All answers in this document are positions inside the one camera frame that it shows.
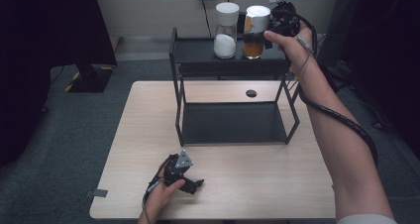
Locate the black two-tier metal rack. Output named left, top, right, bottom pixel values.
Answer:
left=168, top=27, right=302, bottom=148

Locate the glass jar of white powder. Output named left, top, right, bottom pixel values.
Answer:
left=213, top=1, right=241, bottom=59

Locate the white sleeve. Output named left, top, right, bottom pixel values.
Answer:
left=336, top=213, right=398, bottom=224

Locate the black stand base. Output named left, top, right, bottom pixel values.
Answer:
left=63, top=62, right=115, bottom=94

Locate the glass jar of orange powder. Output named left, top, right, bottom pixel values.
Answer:
left=242, top=4, right=272, bottom=60

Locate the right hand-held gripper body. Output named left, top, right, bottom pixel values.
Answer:
left=268, top=0, right=317, bottom=39

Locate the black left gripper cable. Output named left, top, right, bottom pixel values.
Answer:
left=142, top=155, right=173, bottom=224

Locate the person's left hand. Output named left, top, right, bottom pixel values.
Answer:
left=142, top=174, right=186, bottom=219

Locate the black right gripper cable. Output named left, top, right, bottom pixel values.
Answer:
left=290, top=13, right=379, bottom=168

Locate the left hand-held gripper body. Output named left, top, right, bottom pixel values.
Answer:
left=162, top=149, right=196, bottom=193

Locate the person's right hand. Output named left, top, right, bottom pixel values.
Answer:
left=262, top=21, right=320, bottom=83

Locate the grey tape strip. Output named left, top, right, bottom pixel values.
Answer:
left=86, top=188, right=109, bottom=198

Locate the black power cable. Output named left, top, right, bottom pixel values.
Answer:
left=199, top=0, right=213, bottom=39

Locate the black curtain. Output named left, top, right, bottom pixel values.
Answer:
left=0, top=0, right=118, bottom=168
left=316, top=0, right=420, bottom=153

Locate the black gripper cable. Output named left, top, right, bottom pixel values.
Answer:
left=290, top=13, right=379, bottom=168
left=142, top=155, right=173, bottom=224

